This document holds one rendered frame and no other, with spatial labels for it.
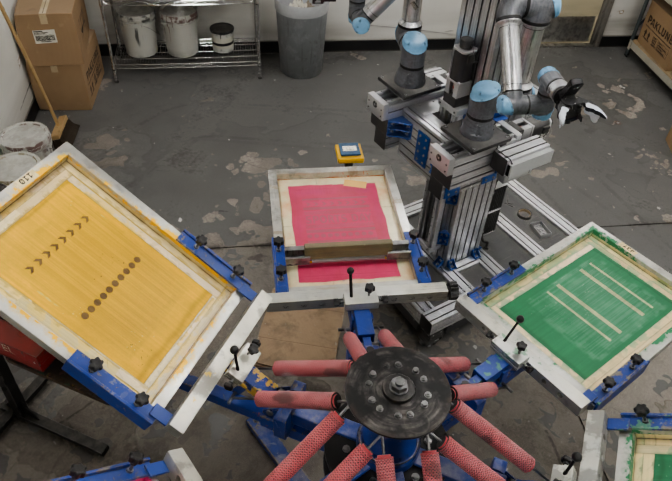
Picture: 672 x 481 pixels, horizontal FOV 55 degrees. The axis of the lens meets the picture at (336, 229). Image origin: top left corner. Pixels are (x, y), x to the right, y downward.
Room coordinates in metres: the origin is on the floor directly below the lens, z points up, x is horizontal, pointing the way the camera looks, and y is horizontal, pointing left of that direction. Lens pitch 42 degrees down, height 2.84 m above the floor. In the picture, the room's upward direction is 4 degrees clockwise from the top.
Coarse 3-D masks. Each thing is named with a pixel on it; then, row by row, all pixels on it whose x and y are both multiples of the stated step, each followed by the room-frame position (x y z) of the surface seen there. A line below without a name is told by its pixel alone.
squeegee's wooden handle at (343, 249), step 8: (368, 240) 1.90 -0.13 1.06; (376, 240) 1.91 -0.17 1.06; (384, 240) 1.91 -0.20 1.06; (304, 248) 1.85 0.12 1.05; (312, 248) 1.84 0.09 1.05; (320, 248) 1.85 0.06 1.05; (328, 248) 1.85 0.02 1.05; (336, 248) 1.86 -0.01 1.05; (344, 248) 1.86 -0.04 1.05; (352, 248) 1.87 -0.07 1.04; (360, 248) 1.87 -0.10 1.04; (368, 248) 1.88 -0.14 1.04; (376, 248) 1.89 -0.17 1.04; (384, 248) 1.89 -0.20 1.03; (392, 248) 1.90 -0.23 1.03; (312, 256) 1.84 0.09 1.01; (320, 256) 1.85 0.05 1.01; (328, 256) 1.85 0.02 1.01; (336, 256) 1.86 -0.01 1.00; (344, 256) 1.86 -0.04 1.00; (352, 256) 1.87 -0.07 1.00; (360, 256) 1.87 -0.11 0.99
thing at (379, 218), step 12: (336, 192) 2.32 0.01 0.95; (348, 192) 2.33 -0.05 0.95; (360, 192) 2.34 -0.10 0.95; (372, 192) 2.34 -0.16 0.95; (372, 204) 2.25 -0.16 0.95; (372, 216) 2.17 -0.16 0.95; (384, 216) 2.18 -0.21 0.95; (384, 228) 2.10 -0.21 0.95; (348, 264) 1.86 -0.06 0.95; (360, 264) 1.87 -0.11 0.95; (372, 264) 1.87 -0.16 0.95; (384, 264) 1.88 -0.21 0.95; (396, 264) 1.88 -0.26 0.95; (360, 276) 1.80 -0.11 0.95; (372, 276) 1.81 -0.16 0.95; (384, 276) 1.81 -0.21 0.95
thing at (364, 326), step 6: (354, 312) 1.54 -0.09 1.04; (360, 312) 1.54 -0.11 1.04; (366, 312) 1.54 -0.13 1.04; (354, 318) 1.52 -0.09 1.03; (360, 318) 1.51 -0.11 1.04; (366, 318) 1.51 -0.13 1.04; (354, 324) 1.51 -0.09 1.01; (360, 324) 1.48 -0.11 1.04; (366, 324) 1.49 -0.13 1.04; (372, 324) 1.49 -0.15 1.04; (360, 330) 1.46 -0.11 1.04; (366, 330) 1.46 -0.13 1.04; (372, 330) 1.46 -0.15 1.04; (360, 336) 1.44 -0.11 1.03; (366, 336) 1.44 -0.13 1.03; (372, 336) 1.45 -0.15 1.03
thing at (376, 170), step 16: (272, 176) 2.37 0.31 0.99; (288, 176) 2.40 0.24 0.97; (304, 176) 2.41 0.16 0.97; (320, 176) 2.42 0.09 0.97; (336, 176) 2.44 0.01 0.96; (352, 176) 2.45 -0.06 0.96; (384, 176) 2.45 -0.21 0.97; (272, 192) 2.25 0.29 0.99; (272, 208) 2.14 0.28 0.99; (400, 208) 2.20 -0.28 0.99; (272, 224) 2.08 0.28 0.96; (400, 224) 2.09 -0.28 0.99; (304, 288) 1.69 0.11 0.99; (320, 288) 1.69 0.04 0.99; (336, 288) 1.70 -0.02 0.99
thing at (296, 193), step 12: (300, 192) 2.31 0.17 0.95; (312, 192) 2.31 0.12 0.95; (324, 192) 2.32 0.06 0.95; (300, 204) 2.22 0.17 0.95; (300, 216) 2.14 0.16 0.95; (300, 228) 2.06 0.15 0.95; (300, 240) 1.99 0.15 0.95; (312, 264) 1.85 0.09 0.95; (324, 264) 1.86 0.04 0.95; (336, 264) 1.86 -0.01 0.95; (300, 276) 1.78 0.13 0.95; (312, 276) 1.78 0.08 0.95; (324, 276) 1.79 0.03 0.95; (336, 276) 1.79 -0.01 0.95; (348, 276) 1.80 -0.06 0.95
